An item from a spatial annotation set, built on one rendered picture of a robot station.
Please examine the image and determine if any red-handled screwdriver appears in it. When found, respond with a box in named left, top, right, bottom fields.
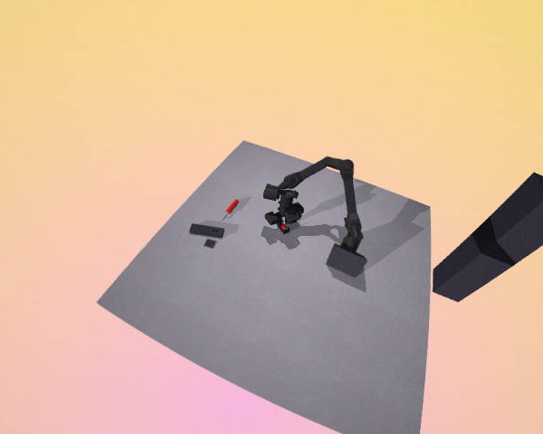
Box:
left=221, top=199, right=239, bottom=220

